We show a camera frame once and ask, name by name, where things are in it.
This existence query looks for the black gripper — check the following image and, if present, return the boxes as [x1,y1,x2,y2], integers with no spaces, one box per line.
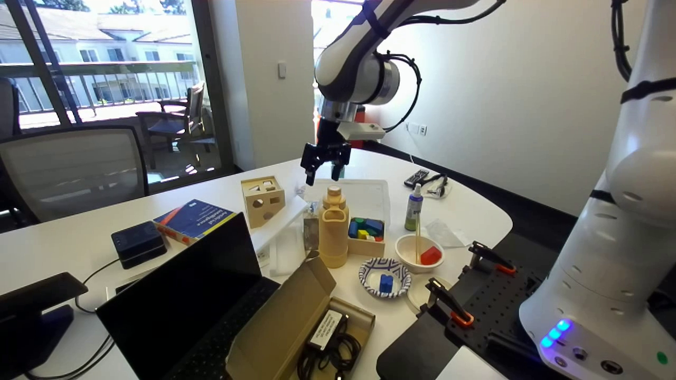
[300,118,351,187]

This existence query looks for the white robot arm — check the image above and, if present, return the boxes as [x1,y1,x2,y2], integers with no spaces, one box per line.
[300,0,507,187]

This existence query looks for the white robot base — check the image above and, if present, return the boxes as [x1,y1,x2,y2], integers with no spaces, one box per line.
[517,0,676,380]

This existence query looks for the wooden box of blocks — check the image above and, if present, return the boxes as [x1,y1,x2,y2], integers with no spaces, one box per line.
[348,217,388,259]

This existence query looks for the open cardboard box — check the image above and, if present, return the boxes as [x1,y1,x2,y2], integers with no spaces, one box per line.
[226,259,377,380]

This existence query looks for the black small box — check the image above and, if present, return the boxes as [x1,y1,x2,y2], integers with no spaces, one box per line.
[113,222,168,270]

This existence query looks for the tan plastic bottle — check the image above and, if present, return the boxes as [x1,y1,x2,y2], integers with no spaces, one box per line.
[320,188,348,269]

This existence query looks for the wooden shape sorter cube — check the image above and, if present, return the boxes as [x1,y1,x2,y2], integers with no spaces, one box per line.
[241,176,285,229]

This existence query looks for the white glue bottle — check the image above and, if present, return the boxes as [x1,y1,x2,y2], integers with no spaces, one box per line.
[404,185,423,232]

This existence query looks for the blue patterned plate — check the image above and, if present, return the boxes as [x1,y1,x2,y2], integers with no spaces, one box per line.
[359,259,410,300]

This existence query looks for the white bowl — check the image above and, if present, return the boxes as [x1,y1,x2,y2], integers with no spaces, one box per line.
[395,235,444,275]

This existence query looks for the blue block on plate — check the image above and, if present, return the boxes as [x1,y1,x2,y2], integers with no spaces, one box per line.
[379,275,394,294]

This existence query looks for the red block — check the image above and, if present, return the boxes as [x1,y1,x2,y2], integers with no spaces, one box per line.
[419,248,441,266]

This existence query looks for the blue book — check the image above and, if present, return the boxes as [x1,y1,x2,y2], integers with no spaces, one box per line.
[155,199,232,245]

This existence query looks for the white power adapter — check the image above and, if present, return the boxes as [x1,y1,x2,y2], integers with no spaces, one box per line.
[309,311,342,351]

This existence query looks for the black mounting plate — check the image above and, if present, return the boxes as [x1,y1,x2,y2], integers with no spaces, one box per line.
[377,235,566,380]

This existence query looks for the black laptop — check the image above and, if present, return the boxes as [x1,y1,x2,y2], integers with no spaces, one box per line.
[97,213,278,380]

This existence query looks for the grey office chair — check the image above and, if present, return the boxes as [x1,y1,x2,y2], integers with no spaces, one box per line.
[0,127,149,222]

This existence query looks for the black clamp orange handle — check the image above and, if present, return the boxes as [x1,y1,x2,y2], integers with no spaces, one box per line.
[428,276,474,327]

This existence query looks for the black coiled cable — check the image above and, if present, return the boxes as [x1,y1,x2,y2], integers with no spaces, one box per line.
[296,329,364,380]

